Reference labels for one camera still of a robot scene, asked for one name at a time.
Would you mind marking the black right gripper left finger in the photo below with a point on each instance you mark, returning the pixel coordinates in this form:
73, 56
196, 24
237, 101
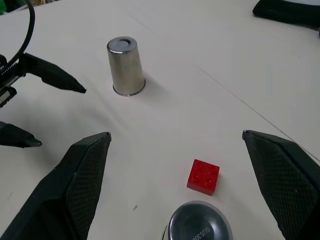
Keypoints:
62, 195

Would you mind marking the upturned stainless steel cup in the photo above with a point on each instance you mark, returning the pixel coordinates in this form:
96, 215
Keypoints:
197, 222
126, 70

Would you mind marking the green object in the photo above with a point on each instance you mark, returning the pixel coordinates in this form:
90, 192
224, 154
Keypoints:
2, 6

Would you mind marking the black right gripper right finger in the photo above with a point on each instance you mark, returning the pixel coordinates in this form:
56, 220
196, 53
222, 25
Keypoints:
287, 180

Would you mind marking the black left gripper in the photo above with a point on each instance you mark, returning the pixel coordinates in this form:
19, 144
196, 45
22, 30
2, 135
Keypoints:
10, 80

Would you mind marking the small red studded block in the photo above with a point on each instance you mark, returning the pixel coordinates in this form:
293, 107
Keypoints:
203, 177

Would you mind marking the black padded object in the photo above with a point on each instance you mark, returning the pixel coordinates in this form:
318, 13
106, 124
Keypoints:
287, 11

